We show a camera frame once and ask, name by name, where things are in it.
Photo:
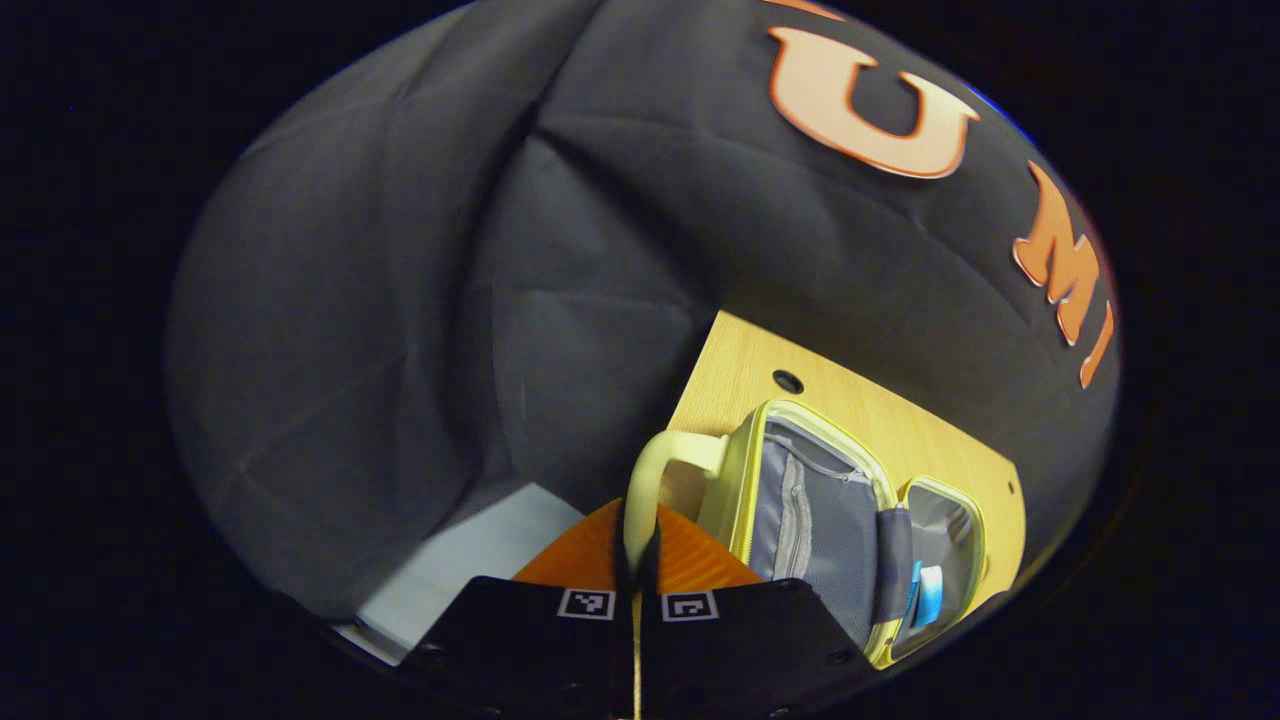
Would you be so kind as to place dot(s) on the blue capped clear bottle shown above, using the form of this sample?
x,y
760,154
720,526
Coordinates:
x,y
931,598

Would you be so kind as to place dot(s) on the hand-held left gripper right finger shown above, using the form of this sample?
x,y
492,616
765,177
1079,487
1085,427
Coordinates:
x,y
740,650

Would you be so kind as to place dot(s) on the white board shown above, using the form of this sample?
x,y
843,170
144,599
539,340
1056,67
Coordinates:
x,y
470,570

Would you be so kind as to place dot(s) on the white and blue sachet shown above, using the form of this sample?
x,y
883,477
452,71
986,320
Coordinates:
x,y
913,588

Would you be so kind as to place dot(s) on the small pale yellow suitcase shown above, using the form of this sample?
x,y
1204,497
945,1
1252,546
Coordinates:
x,y
820,520

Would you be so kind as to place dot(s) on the black backdrop cloth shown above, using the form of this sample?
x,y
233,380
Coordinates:
x,y
400,300

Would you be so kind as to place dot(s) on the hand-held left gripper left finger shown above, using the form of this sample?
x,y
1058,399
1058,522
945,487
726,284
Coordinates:
x,y
530,640

